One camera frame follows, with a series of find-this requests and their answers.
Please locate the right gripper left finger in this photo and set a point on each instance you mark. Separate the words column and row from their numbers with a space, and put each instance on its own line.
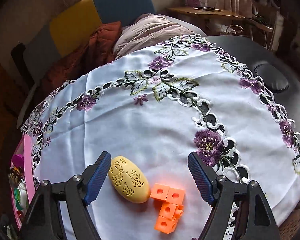
column 43, row 219

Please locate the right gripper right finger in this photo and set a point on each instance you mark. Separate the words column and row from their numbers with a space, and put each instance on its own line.
column 254, row 219

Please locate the white green plug-in device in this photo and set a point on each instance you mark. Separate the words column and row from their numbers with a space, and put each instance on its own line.
column 23, row 191

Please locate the brown studded massage ball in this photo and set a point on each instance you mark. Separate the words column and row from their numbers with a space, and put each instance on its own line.
column 15, row 176

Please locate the magenta round plastic toy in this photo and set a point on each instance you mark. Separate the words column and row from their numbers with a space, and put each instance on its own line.
column 18, row 161

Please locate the orange linking cubes block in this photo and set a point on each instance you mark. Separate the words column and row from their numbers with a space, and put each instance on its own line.
column 172, row 208

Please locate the yellow perforated oval case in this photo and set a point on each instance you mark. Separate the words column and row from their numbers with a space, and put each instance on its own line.
column 128, row 180

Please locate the red metallic capsule bottle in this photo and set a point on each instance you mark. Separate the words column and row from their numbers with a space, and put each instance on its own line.
column 20, row 215

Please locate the pink storage box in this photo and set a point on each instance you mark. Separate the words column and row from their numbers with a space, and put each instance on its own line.
column 24, row 148

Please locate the white embroidered floral tablecloth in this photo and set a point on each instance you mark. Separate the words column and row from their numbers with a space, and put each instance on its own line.
column 226, row 98

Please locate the rust red quilted jacket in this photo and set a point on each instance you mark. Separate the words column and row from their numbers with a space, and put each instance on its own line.
column 97, row 52

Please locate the wooden side shelf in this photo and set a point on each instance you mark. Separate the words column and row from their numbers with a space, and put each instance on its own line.
column 216, row 14

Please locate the pink beige duvet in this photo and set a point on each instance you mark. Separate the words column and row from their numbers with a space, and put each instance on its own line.
column 149, row 30

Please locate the multicolour sofa backrest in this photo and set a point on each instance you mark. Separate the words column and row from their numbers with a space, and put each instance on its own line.
column 73, row 27

